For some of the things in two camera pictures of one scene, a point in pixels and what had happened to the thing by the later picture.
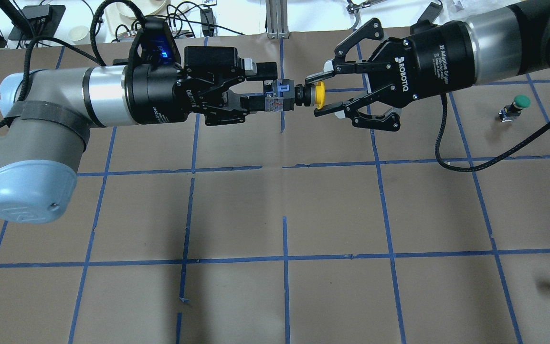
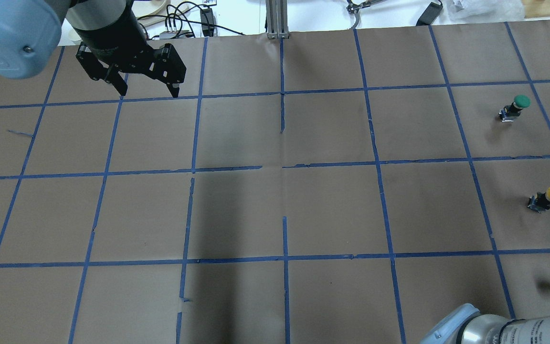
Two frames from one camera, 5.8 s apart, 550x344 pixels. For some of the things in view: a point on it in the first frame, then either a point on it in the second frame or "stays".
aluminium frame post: (277, 12) stays
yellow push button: (282, 94) to (541, 201)
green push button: (509, 113) stays
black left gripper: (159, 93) to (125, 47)
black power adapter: (207, 22) stays
